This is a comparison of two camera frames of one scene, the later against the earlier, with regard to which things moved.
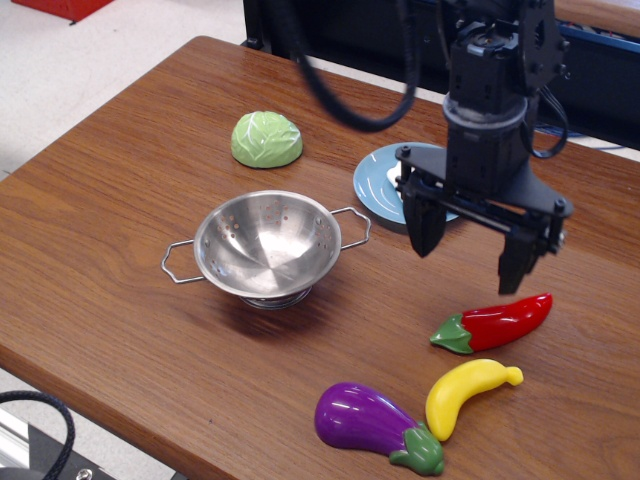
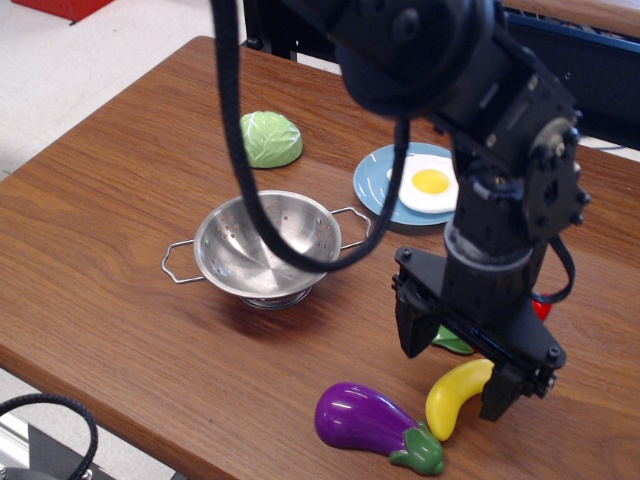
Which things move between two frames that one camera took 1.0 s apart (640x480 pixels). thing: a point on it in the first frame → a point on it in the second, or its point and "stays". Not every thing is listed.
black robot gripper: [484, 169] → [480, 293]
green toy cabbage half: [265, 139] stays
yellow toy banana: [453, 386] stays
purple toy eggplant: [355, 417] stays
